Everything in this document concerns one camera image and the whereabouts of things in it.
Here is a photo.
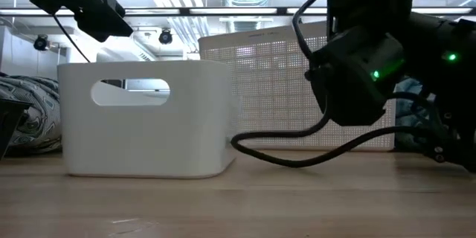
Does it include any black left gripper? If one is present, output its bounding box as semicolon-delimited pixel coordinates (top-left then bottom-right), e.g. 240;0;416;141
74;0;134;43

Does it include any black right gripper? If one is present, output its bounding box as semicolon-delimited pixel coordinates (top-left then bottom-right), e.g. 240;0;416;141
423;111;476;174

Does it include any teal patterned cloth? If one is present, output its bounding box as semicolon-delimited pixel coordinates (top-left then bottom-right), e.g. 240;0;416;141
393;76;443;152

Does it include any grey diamond patterned cloth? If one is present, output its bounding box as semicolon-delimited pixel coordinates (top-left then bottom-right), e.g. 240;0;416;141
0;73;63;156

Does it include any small white plastic bin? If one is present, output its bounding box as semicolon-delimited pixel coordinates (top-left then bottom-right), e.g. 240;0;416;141
57;59;241;179

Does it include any large white perforated basket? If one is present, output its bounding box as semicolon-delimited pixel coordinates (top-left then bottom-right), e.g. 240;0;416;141
198;20;397;152

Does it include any black ceiling spotlight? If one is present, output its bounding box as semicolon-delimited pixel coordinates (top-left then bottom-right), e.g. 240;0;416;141
158;28;174;45
33;33;50;52

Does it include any small black plastic crate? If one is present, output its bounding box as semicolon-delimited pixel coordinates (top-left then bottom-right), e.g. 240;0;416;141
0;98;33;161

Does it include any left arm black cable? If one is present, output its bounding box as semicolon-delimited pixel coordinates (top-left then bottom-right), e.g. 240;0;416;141
51;13;92;63

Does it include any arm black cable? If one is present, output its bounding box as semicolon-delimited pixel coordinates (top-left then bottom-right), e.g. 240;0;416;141
51;13;92;63
229;0;447;169

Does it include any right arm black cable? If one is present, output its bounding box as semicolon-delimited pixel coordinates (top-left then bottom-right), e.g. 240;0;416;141
229;0;447;169

